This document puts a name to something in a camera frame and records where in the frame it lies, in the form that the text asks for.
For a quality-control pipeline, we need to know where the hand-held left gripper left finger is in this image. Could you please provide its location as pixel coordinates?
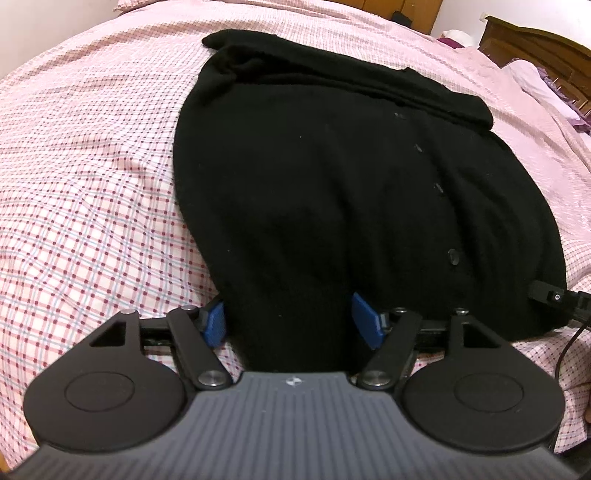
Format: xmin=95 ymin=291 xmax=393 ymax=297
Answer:
xmin=87 ymin=300 xmax=234 ymax=392

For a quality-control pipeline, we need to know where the wooden wardrobe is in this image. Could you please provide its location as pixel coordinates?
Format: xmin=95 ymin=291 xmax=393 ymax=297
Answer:
xmin=360 ymin=0 xmax=445 ymax=35

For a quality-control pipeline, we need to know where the pink checked bed sheet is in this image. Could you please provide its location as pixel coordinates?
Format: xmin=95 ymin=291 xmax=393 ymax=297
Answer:
xmin=0 ymin=0 xmax=591 ymax=462

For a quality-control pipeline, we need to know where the white cloth bundle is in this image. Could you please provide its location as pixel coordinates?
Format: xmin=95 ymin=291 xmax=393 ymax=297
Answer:
xmin=442 ymin=29 xmax=478 ymax=47

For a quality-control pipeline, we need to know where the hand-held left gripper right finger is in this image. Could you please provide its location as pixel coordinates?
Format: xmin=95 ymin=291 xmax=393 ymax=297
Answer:
xmin=351 ymin=292 xmax=509 ymax=392

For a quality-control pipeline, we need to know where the black knit cardigan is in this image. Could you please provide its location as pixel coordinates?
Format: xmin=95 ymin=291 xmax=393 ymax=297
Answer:
xmin=173 ymin=28 xmax=568 ymax=372

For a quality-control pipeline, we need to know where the wooden headboard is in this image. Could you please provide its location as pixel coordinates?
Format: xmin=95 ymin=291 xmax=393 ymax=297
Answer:
xmin=479 ymin=15 xmax=591 ymax=117

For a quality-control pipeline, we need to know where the light purple pillow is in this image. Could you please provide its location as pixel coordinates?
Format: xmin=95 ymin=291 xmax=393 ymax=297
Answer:
xmin=502 ymin=60 xmax=591 ymax=139

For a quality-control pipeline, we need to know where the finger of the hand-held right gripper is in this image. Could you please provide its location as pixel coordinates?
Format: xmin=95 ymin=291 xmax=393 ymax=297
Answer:
xmin=529 ymin=280 xmax=578 ymax=320

